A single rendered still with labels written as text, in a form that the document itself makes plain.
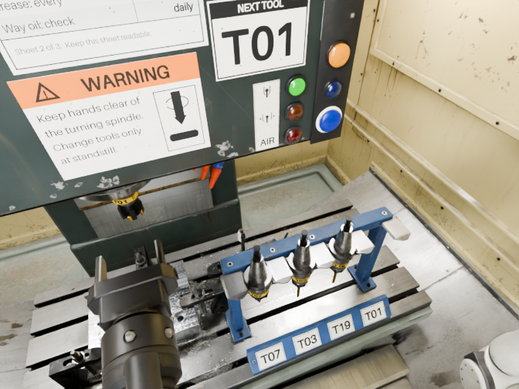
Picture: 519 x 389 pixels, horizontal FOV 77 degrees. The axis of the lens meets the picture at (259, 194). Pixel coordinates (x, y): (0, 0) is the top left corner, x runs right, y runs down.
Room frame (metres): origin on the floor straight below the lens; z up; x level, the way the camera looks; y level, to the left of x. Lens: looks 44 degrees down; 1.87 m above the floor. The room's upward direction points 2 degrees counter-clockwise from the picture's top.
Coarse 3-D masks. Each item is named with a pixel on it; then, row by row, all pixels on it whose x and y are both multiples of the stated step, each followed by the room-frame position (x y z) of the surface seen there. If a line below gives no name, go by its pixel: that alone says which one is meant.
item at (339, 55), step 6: (336, 48) 0.35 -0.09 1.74; (342, 48) 0.35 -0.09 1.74; (348, 48) 0.35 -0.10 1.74; (330, 54) 0.35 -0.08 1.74; (336, 54) 0.35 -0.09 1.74; (342, 54) 0.35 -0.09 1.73; (348, 54) 0.35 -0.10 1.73; (330, 60) 0.35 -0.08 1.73; (336, 60) 0.35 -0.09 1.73; (342, 60) 0.35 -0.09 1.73; (336, 66) 0.35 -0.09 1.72
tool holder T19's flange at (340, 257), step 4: (332, 240) 0.50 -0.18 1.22; (332, 244) 0.48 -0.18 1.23; (352, 244) 0.48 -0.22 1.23; (328, 248) 0.49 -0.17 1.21; (332, 248) 0.47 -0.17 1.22; (352, 248) 0.47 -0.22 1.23; (332, 252) 0.46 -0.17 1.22; (336, 252) 0.46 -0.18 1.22; (348, 252) 0.46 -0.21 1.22; (352, 252) 0.46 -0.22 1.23; (336, 256) 0.45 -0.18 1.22; (340, 256) 0.45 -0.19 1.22; (344, 256) 0.45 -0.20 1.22; (348, 256) 0.46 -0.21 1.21; (352, 256) 0.46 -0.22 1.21; (336, 260) 0.45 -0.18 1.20; (340, 260) 0.45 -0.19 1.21
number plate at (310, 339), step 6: (312, 330) 0.39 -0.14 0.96; (300, 336) 0.37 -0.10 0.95; (306, 336) 0.38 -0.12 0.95; (312, 336) 0.38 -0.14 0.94; (318, 336) 0.38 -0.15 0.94; (294, 342) 0.36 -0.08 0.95; (300, 342) 0.36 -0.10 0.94; (306, 342) 0.36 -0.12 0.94; (312, 342) 0.37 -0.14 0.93; (318, 342) 0.37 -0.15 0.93; (300, 348) 0.35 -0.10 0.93; (306, 348) 0.35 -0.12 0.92; (312, 348) 0.35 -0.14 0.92
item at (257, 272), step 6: (252, 258) 0.40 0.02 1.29; (252, 264) 0.40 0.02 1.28; (258, 264) 0.39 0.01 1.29; (264, 264) 0.40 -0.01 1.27; (252, 270) 0.39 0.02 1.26; (258, 270) 0.39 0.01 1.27; (264, 270) 0.39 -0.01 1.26; (252, 276) 0.39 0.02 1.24; (258, 276) 0.38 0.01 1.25; (264, 276) 0.39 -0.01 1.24; (258, 282) 0.38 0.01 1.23
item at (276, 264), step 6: (276, 258) 0.45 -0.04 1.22; (282, 258) 0.45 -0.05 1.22; (270, 264) 0.44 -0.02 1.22; (276, 264) 0.44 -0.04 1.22; (282, 264) 0.44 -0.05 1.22; (270, 270) 0.42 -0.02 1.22; (276, 270) 0.42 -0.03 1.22; (282, 270) 0.42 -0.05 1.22; (288, 270) 0.42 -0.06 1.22; (276, 276) 0.40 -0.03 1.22; (282, 276) 0.40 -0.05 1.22; (288, 276) 0.40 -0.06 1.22; (276, 282) 0.39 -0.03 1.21; (282, 282) 0.39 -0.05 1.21
